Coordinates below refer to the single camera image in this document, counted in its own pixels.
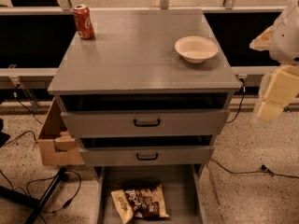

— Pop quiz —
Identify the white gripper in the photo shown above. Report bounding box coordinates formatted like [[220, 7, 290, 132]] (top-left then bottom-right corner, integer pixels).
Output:
[[249, 0, 299, 122]]

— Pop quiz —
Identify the brown chip bag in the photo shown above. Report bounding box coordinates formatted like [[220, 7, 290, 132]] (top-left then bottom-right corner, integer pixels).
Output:
[[111, 184, 169, 224]]

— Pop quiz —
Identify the grey top drawer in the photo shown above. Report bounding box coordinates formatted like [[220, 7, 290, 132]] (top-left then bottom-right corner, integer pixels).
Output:
[[62, 109, 229, 138]]

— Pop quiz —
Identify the grey drawer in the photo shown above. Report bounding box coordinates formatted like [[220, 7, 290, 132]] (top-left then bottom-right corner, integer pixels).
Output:
[[95, 165, 207, 224], [79, 146, 214, 166], [62, 109, 229, 138]]

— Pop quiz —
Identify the grey middle drawer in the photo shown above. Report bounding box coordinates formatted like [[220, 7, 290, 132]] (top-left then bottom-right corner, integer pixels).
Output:
[[79, 146, 214, 166]]

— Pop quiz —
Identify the grey drawer cabinet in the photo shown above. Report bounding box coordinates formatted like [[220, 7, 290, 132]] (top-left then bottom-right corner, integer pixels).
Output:
[[49, 9, 240, 220]]

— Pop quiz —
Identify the grey bottom drawer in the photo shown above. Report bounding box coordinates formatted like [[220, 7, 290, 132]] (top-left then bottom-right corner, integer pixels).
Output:
[[95, 165, 207, 224]]

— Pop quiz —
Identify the white bowl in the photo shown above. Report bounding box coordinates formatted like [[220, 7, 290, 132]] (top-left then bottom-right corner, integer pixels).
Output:
[[175, 36, 219, 63]]

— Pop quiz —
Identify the orange soda can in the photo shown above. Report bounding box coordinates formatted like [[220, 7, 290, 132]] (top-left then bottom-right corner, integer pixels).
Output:
[[73, 5, 94, 39]]

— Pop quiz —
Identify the cardboard box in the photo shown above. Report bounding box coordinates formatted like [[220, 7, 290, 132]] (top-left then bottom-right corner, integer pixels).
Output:
[[38, 100, 84, 166]]

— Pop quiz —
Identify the black tripod stand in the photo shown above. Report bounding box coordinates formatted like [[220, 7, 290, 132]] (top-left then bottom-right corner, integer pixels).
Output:
[[0, 166, 69, 224]]

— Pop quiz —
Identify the black cable behind cabinet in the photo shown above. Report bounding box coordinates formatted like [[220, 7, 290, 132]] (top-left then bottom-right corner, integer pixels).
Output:
[[225, 77, 247, 124]]

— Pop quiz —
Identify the black cable on right floor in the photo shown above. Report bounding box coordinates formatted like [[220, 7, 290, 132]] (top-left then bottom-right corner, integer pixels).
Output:
[[210, 158, 299, 179]]

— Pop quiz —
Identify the black cable on floor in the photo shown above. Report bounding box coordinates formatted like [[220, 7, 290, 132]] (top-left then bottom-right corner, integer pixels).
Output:
[[210, 158, 299, 179], [0, 130, 82, 224]]

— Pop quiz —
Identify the metal railing frame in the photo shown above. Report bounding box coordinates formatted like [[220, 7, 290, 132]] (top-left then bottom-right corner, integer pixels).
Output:
[[0, 0, 299, 114]]

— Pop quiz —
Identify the black cable on left floor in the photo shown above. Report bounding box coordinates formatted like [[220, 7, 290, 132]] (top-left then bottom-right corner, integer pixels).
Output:
[[0, 130, 82, 224]]

